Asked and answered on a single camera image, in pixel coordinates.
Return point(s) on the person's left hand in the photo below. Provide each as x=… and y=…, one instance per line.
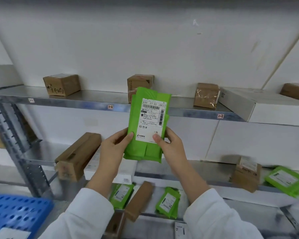
x=112, y=154

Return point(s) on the person's right hand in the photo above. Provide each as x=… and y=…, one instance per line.
x=175, y=154

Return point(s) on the grey metal shelf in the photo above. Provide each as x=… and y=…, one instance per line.
x=64, y=102

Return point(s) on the blue perforated plastic mats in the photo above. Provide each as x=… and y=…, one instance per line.
x=15, y=211

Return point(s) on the brown box with white label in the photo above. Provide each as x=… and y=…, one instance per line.
x=246, y=175

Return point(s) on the oblong brown box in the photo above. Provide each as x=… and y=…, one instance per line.
x=77, y=156

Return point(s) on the white number card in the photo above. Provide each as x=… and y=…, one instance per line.
x=10, y=233

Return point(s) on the small brown box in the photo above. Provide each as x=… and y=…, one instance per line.
x=139, y=200

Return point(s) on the brown box with black handwriting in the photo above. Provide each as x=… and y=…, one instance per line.
x=62, y=84

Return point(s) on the white cardboard box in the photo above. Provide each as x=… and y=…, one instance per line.
x=125, y=171
x=264, y=107

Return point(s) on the tape-wrapped brown box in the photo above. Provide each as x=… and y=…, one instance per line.
x=139, y=82
x=206, y=95

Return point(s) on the person's left forearm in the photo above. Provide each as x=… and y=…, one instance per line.
x=89, y=211

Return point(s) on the person's right forearm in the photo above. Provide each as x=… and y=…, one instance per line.
x=209, y=211

